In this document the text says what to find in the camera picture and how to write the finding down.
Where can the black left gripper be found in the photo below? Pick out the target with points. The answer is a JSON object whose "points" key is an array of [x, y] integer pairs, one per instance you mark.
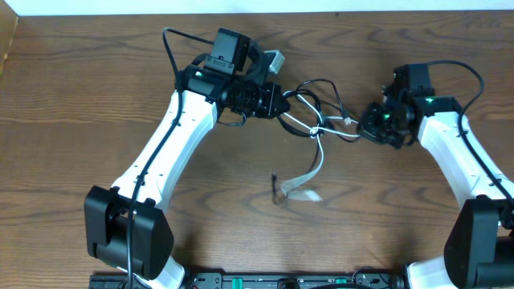
{"points": [[275, 103]]}

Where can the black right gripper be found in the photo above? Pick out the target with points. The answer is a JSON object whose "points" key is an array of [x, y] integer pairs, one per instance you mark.
{"points": [[372, 125]]}

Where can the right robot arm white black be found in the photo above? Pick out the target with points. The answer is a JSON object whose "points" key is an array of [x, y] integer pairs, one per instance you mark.
{"points": [[474, 255]]}

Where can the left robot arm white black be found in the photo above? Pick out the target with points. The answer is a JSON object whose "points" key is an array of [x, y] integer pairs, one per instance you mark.
{"points": [[126, 225]]}

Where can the wooden side panel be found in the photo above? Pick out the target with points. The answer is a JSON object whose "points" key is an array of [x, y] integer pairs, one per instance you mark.
{"points": [[8, 25]]}

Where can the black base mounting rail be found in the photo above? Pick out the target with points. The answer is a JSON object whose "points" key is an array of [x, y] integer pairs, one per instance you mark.
{"points": [[366, 277]]}

